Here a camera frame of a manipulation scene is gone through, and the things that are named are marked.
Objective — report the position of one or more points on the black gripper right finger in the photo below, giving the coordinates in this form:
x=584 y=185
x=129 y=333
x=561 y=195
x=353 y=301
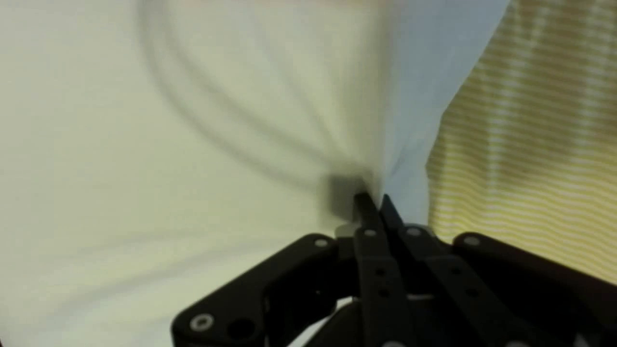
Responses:
x=502 y=289

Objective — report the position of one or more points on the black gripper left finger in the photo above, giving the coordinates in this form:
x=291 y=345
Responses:
x=378 y=281

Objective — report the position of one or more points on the large white pillow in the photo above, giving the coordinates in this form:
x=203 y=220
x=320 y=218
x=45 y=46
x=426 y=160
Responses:
x=160 y=160

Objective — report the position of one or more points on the pale yellow bed sheet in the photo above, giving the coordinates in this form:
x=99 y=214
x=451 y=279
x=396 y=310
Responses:
x=546 y=127

